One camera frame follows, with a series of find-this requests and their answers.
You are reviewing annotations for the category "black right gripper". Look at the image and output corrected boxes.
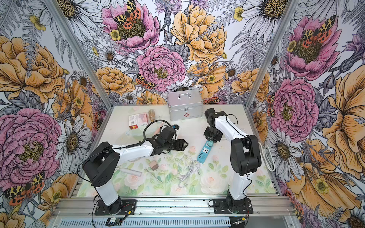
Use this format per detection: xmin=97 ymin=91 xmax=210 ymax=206
xmin=204 ymin=126 xmax=224 ymax=143

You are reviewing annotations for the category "teal power strip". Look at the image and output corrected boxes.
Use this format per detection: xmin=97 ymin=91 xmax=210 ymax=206
xmin=197 ymin=140 xmax=214 ymax=164

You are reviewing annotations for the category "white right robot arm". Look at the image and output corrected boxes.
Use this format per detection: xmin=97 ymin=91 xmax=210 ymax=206
xmin=204 ymin=108 xmax=262 ymax=215

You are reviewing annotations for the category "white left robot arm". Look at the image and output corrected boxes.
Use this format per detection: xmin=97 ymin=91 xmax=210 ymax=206
xmin=79 ymin=119 xmax=189 ymax=215

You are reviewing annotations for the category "small amber bottle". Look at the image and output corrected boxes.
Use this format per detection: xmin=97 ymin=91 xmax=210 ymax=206
xmin=148 ymin=109 xmax=156 ymax=122

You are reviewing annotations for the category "red white medicine box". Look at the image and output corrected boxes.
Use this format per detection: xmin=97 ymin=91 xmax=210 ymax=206
xmin=128 ymin=113 xmax=148 ymax=130

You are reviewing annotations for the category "silver first aid case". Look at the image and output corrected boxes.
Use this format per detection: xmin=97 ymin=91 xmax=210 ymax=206
xmin=167 ymin=90 xmax=203 ymax=121

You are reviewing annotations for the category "white tube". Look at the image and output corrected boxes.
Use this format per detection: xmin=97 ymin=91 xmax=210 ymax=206
xmin=120 ymin=168 xmax=142 ymax=177

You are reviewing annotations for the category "white coiled usb cable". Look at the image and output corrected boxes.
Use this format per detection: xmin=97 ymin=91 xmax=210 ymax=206
xmin=144 ymin=153 xmax=202 ymax=189

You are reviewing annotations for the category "white power strip cord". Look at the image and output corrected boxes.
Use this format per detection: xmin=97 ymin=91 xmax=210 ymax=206
xmin=258 ymin=141 xmax=276 ymax=172

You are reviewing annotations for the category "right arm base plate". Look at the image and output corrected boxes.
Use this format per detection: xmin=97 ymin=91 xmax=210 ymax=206
xmin=208 ymin=197 xmax=254 ymax=215

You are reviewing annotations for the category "aluminium rail frame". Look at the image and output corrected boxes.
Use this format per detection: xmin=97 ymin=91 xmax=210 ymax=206
xmin=48 ymin=195 xmax=301 ymax=228

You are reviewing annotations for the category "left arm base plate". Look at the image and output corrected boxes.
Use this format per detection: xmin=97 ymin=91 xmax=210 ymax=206
xmin=94 ymin=199 xmax=137 ymax=216

